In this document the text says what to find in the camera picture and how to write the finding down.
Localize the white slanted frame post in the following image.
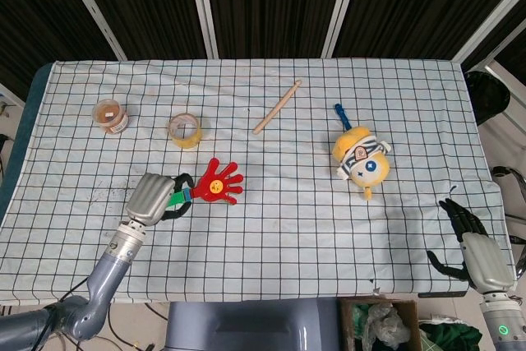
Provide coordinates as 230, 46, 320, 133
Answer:
454, 0, 526, 62
55, 0, 128, 61

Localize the yellow plush toy striped hat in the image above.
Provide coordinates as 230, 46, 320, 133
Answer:
331, 103, 392, 201

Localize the wooden stick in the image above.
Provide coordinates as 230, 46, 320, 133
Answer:
252, 79, 303, 136

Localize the white double frame post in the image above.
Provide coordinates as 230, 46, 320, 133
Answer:
188, 0, 219, 59

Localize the yellow transparent tape roll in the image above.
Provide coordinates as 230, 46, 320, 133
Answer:
167, 112, 204, 150

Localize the black pleated curtain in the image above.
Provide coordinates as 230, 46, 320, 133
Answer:
0, 0, 526, 99

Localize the grey robot torso base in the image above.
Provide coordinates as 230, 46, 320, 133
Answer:
164, 300, 342, 351

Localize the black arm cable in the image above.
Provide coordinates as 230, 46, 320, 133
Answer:
39, 275, 90, 346

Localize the clear jar with orange contents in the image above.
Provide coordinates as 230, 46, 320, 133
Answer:
92, 98, 129, 135

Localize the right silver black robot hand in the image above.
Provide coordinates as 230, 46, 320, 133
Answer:
426, 197, 517, 294

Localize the brown cardboard box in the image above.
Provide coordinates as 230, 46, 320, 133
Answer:
339, 297, 423, 351

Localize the black round stool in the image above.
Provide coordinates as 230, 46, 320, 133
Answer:
464, 70, 512, 127

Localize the red hand-shaped clapper toy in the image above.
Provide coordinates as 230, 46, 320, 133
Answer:
166, 156, 245, 209

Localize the crumpled white plastic bag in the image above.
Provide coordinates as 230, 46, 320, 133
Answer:
360, 303, 413, 349

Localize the white black-grid tablecloth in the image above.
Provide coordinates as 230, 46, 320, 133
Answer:
0, 58, 515, 307

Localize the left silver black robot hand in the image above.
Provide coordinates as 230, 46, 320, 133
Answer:
125, 172, 196, 228

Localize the green cloth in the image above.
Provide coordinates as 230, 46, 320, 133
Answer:
418, 320, 484, 351

